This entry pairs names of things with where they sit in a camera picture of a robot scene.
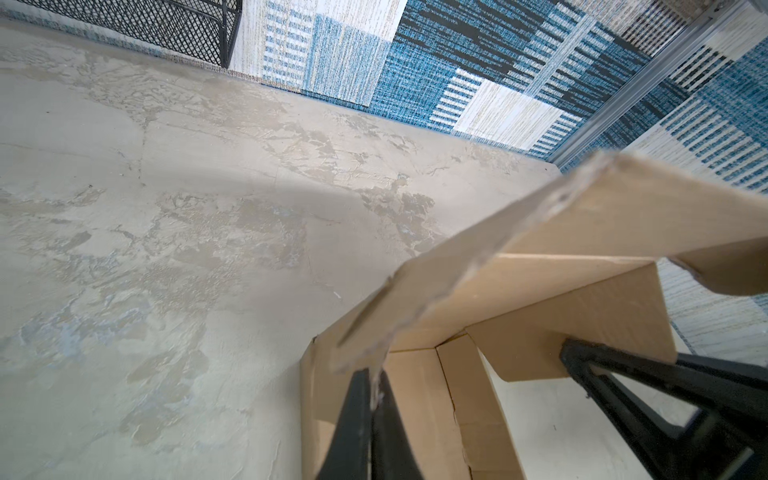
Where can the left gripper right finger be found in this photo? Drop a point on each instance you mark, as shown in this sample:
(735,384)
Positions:
(391,454)

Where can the brown cardboard box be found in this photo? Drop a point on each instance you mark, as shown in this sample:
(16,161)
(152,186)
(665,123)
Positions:
(575,259)

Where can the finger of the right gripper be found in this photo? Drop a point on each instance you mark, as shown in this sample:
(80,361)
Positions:
(694,418)

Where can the black wire mesh shelf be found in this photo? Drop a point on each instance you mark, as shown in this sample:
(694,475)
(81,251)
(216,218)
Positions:
(205,30)

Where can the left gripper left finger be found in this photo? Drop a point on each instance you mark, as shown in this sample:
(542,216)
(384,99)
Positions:
(348,454)

